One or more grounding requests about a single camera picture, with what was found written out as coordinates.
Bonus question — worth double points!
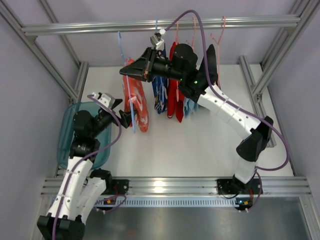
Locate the orange white trousers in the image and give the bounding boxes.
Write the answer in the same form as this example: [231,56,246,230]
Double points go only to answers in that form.
[121,57,150,133]

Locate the light blue hanger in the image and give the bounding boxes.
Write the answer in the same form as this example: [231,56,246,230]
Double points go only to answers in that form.
[154,18,168,106]
[116,30,137,134]

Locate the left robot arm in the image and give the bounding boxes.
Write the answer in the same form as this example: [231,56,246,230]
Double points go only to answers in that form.
[37,108,132,240]

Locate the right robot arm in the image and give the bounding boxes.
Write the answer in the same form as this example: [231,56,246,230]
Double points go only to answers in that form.
[119,43,274,195]

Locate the blue patterned trousers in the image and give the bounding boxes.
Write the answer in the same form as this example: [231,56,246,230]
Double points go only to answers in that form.
[150,43,169,115]

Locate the red trousers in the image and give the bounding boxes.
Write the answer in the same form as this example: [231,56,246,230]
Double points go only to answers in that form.
[166,40,186,124]

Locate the pink hanger with red trousers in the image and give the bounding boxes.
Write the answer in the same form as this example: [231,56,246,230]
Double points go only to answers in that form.
[172,21,180,103]

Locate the light blue trousers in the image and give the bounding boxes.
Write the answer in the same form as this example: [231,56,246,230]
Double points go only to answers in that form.
[183,97,199,118]

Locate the black trousers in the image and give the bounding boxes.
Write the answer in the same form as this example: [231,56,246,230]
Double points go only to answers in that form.
[196,44,219,90]

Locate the pink hanger with black trousers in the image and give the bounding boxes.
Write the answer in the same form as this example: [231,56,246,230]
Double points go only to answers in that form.
[210,15,227,89]

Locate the teal plastic tray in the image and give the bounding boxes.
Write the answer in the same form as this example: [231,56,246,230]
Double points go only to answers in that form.
[56,102,112,170]

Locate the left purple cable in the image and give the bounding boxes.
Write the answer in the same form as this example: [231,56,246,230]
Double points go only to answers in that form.
[51,94,127,240]

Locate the purple cable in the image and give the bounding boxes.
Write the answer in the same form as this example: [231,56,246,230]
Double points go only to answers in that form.
[51,94,127,240]
[164,9,292,210]

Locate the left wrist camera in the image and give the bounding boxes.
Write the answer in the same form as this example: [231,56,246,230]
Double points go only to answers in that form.
[91,92,123,110]

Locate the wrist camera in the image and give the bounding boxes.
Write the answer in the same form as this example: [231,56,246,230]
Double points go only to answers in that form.
[91,92,123,110]
[150,28,167,51]

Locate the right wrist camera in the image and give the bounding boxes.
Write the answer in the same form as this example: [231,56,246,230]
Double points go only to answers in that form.
[150,28,167,51]

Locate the aluminium frame left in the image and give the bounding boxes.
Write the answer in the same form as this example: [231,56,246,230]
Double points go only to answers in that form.
[0,0,89,103]

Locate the aluminium frame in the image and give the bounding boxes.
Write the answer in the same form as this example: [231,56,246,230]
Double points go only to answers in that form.
[0,0,89,103]
[237,0,320,149]

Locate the aluminium hanging rail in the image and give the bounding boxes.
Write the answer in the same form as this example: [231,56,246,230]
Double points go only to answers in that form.
[21,14,298,36]

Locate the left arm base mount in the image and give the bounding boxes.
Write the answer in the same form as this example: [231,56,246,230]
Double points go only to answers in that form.
[108,178,130,195]

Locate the slotted cable duct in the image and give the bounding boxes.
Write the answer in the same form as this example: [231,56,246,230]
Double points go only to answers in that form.
[95,197,253,208]

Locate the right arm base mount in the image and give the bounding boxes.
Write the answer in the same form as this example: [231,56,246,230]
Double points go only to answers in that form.
[216,177,263,196]

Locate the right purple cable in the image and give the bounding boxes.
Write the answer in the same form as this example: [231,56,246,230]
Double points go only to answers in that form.
[164,9,292,210]

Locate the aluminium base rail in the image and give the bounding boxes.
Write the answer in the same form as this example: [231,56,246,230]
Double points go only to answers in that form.
[39,175,312,198]

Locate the aluminium frame right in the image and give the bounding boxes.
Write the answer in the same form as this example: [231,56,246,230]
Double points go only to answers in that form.
[237,0,320,149]

